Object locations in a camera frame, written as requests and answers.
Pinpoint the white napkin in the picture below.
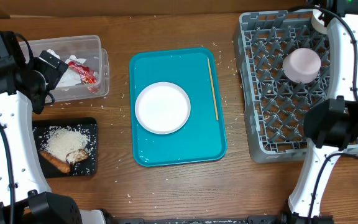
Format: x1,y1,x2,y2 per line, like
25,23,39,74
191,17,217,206
57,55,86,87
47,49,60,59

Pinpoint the red snack wrapper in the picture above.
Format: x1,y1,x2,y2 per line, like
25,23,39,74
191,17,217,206
68,62,100,93

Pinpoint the brown food chunk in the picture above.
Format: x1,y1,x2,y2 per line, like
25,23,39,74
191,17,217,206
66,149,88,165

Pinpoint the orange carrot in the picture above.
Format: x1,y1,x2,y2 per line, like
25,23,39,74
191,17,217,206
40,151,71,174

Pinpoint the large white plate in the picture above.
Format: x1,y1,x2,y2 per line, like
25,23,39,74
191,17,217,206
135,82,191,134

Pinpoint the wooden chopstick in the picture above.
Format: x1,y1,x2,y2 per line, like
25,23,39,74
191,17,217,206
207,57,219,121

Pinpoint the small white bowl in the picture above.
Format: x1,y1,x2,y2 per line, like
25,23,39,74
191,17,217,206
282,48,321,83

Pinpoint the pale green bowl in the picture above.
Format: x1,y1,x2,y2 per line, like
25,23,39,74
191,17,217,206
311,9,327,34

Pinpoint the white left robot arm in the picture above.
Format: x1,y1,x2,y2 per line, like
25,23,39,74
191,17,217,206
0,31,114,223

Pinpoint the grey dishwasher rack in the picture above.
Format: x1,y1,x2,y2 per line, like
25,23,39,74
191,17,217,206
232,4,358,164

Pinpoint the clear plastic bin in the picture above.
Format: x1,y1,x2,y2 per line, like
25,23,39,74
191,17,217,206
19,35,109,102

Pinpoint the white rice pile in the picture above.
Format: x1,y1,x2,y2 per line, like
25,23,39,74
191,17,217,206
41,127,90,162

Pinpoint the black tray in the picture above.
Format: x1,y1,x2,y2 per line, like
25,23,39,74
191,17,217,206
32,117,98,178

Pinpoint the teal plastic tray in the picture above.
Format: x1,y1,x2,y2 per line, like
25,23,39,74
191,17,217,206
129,47,227,167

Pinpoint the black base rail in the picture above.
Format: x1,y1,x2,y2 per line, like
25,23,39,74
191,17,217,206
106,213,334,224

